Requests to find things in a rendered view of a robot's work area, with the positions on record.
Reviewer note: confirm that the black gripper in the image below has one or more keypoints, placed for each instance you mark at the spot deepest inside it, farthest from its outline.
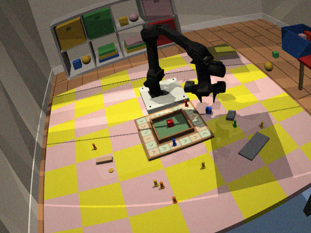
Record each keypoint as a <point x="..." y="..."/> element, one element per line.
<point x="219" y="87"/>

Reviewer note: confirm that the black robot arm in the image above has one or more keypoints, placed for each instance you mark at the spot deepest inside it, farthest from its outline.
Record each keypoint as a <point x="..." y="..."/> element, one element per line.
<point x="194" y="49"/>

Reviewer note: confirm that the red die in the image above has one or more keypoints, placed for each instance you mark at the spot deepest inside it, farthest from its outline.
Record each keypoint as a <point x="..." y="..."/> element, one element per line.
<point x="170" y="123"/>

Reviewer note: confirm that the tan rectangular block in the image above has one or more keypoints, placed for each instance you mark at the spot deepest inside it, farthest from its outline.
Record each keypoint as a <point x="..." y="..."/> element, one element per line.
<point x="103" y="160"/>

